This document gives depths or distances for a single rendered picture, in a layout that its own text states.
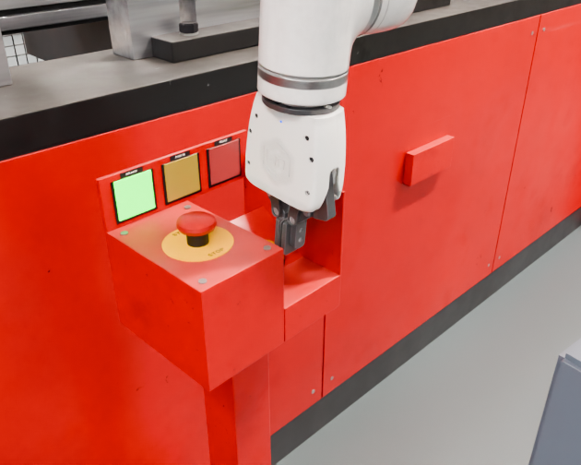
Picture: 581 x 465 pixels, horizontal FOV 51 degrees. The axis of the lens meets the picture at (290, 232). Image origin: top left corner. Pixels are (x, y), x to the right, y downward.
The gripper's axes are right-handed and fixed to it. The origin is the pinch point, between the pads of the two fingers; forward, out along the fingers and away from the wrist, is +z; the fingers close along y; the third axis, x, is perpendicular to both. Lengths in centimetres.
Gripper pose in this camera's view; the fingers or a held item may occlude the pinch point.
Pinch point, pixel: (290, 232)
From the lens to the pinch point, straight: 66.6
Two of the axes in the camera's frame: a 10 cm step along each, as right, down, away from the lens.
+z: -0.7, 8.4, 5.4
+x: 6.9, -3.5, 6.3
